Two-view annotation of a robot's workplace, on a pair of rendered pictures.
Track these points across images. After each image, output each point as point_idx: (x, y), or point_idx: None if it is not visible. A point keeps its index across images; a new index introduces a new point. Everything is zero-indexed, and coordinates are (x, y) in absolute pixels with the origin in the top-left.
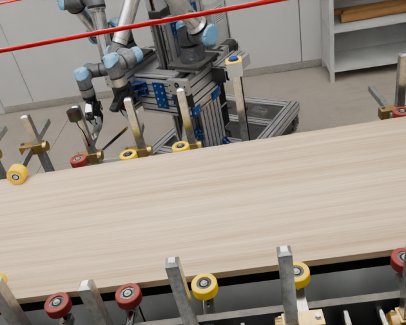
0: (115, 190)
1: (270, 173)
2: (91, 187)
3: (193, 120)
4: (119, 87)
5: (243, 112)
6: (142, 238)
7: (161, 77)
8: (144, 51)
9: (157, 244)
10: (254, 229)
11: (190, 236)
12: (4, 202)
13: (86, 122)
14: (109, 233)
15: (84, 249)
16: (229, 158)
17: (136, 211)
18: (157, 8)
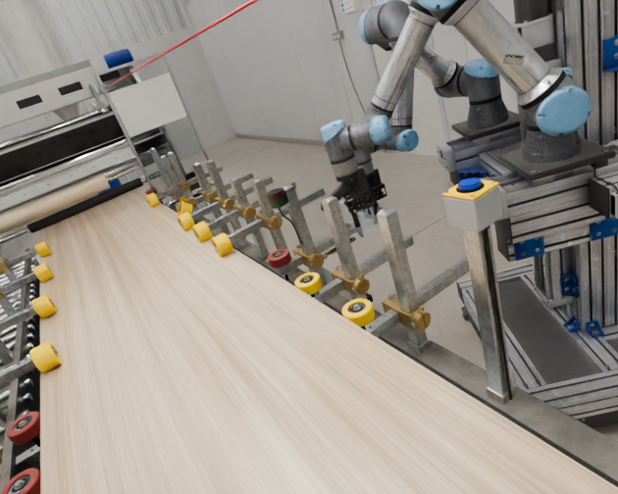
0: (228, 324)
1: (349, 492)
2: (228, 304)
3: (566, 259)
4: (338, 176)
5: (486, 308)
6: (131, 421)
7: (501, 172)
8: (512, 121)
9: (117, 449)
10: None
11: (135, 479)
12: (189, 270)
13: (301, 212)
14: (142, 380)
15: (111, 381)
16: (363, 387)
17: (188, 373)
18: None
